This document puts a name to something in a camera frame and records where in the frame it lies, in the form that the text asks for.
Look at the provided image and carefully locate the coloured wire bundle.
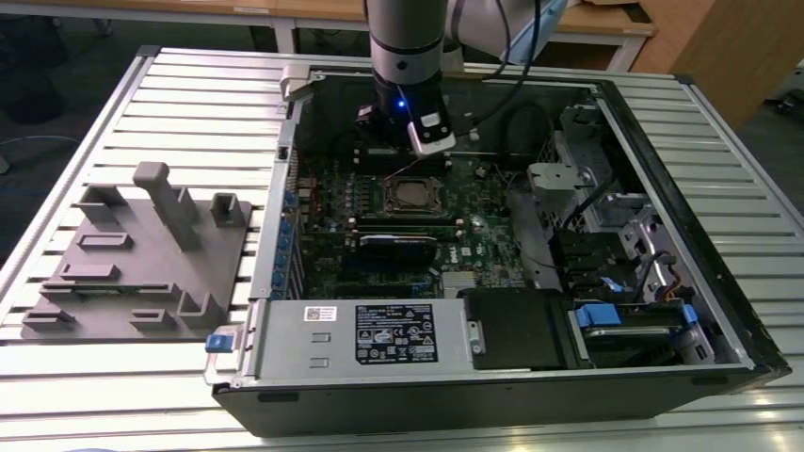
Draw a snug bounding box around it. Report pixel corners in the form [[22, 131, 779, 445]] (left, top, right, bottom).
[[656, 275, 686, 305]]

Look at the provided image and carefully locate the black office chair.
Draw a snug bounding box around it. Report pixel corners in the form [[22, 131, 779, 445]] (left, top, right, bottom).
[[0, 13, 71, 126]]

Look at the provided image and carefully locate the grey parts rack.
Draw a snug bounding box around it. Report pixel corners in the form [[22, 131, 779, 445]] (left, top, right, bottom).
[[20, 161, 254, 341]]

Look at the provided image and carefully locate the black PC case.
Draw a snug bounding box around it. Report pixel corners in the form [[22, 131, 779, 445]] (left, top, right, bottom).
[[204, 63, 792, 439]]

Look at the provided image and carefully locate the hard disk in blue carrier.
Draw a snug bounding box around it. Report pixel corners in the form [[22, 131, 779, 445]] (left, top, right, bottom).
[[568, 300, 699, 368]]

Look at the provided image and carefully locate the grey metal drive cage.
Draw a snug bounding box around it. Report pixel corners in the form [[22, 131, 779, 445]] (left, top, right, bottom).
[[526, 101, 655, 236]]

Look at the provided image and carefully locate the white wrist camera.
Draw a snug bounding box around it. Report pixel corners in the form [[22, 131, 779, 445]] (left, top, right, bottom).
[[406, 111, 459, 158]]

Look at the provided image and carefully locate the green motherboard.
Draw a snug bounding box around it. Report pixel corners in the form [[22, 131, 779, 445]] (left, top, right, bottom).
[[292, 154, 558, 300]]

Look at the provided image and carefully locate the thin black cable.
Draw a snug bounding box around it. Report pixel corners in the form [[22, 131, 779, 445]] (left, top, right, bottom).
[[563, 185, 608, 233]]

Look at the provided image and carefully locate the wooden cabinet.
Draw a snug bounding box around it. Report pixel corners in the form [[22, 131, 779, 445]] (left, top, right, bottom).
[[627, 0, 804, 131]]

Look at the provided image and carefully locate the silver power supply unit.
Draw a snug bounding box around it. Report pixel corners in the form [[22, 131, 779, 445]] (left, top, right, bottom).
[[248, 299, 472, 382]]

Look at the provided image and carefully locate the silver CPU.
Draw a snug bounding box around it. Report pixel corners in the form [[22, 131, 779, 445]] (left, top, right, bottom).
[[395, 184, 434, 205]]

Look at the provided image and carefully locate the graphics card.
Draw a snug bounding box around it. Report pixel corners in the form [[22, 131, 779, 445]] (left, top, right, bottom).
[[358, 232, 442, 277]]

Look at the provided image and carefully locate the CPU socket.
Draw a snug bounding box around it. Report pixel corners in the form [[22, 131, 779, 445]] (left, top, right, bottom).
[[379, 174, 446, 214]]

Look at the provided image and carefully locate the black plastic bracket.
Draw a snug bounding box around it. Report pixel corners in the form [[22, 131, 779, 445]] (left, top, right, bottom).
[[550, 230, 630, 302]]

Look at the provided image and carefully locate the wooden desk white frame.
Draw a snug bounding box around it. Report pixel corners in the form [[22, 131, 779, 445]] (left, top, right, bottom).
[[292, 0, 659, 72], [0, 0, 296, 54]]

